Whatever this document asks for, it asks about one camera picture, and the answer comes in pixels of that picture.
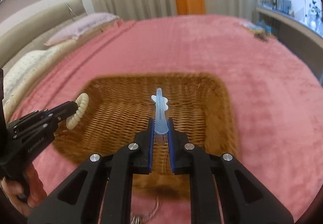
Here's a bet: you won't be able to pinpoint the white dotted pillow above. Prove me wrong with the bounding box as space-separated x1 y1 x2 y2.
3 48 57 103

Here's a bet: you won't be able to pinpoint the white desk lamp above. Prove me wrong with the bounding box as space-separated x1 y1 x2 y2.
297 0 307 23

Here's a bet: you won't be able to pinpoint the pink bed blanket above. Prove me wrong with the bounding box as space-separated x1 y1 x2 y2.
13 15 322 220

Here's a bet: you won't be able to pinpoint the white desk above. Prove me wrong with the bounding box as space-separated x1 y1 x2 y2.
255 5 322 80

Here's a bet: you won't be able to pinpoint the beige padded headboard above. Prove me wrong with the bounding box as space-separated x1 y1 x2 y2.
1 0 86 67

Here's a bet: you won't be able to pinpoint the cream spiral hair tie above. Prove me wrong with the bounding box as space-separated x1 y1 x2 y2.
66 93 90 130

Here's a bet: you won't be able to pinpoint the brown wicker basket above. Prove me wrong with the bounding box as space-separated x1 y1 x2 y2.
54 73 240 196

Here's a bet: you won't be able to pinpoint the light blue hair clip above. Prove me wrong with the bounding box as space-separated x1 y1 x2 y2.
151 88 169 135

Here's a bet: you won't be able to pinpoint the beige quilt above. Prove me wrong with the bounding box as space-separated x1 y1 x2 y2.
3 19 123 122

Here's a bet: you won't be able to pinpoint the left hand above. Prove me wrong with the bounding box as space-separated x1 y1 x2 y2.
1 164 47 217

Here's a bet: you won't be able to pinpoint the pink pillow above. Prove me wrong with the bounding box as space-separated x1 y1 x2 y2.
44 12 120 46

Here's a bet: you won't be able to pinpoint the white flower vase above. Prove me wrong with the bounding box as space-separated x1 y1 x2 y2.
307 0 321 31

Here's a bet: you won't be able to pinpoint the items on bed corner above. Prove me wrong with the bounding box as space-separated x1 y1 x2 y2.
241 23 271 41

